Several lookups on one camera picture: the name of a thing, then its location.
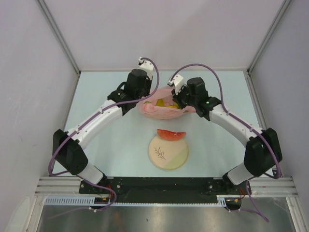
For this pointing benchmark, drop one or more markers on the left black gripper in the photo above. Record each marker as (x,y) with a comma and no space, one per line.
(148,81)

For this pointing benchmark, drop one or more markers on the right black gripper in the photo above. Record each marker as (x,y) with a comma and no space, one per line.
(176,98)

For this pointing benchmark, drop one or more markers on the pink plastic bag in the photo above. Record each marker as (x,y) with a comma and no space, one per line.
(148,108)

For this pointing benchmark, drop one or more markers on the red watermelon slice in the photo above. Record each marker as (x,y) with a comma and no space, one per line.
(170,135)

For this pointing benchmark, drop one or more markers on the round cream plate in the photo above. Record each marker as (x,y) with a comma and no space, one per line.
(168,155)

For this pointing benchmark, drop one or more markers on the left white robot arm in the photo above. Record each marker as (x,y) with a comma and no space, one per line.
(69,146)

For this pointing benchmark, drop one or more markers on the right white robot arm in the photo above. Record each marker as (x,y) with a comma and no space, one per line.
(262,147)

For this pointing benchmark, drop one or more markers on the yellow fake mango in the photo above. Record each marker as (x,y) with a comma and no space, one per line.
(174,106)

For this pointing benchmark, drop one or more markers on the yellow fake fruit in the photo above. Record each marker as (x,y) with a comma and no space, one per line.
(160,103)

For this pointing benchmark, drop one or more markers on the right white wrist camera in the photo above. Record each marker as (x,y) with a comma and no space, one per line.
(176,82)

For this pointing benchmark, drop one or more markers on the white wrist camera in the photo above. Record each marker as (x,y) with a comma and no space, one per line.
(176,82)
(147,66)

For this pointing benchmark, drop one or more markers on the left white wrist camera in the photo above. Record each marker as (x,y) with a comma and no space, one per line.
(147,66)

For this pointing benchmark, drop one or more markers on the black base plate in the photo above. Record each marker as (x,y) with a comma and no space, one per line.
(173,190)

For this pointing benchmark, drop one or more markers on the white slotted cable duct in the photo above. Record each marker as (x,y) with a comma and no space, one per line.
(101,201)

